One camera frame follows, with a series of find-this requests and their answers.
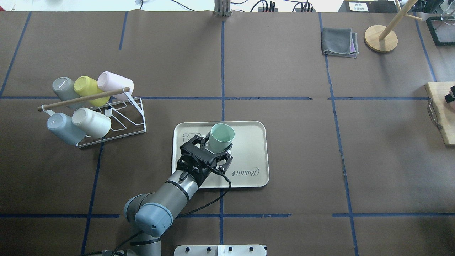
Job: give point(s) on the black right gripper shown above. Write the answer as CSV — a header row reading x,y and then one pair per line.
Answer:
x,y
449,97

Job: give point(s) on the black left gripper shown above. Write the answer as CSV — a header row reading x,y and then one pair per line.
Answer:
x,y
223,157

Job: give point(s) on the green cup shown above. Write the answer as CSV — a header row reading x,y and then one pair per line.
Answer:
x,y
221,136

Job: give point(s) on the beige rabbit tray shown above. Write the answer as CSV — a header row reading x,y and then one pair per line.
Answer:
x,y
249,167

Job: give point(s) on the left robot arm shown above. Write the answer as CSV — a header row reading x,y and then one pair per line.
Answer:
x,y
151,214

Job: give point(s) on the black metal tray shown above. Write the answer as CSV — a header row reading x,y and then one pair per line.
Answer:
x,y
442,33

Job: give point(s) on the beige cup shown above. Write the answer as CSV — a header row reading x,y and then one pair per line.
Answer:
x,y
93,123

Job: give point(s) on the pink cup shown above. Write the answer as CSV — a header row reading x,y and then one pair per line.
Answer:
x,y
108,81

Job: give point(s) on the yellow cup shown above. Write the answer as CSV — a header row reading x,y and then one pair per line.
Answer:
x,y
86,86

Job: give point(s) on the blue cup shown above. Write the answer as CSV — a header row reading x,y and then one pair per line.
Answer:
x,y
62,126

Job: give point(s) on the grey cup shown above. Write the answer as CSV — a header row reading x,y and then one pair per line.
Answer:
x,y
63,87

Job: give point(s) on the wooden cutting board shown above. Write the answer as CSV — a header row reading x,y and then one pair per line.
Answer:
x,y
442,114

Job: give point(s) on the wooden mug tree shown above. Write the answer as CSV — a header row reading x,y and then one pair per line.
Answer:
x,y
381,38

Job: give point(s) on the grey folded cloth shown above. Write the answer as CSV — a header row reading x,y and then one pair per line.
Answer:
x,y
341,42

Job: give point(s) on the white wire cup rack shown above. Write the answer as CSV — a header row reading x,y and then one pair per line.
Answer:
x,y
127,117

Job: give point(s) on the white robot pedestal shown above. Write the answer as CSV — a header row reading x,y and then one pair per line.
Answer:
x,y
221,250

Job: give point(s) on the aluminium frame post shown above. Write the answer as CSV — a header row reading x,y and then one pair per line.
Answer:
x,y
222,8

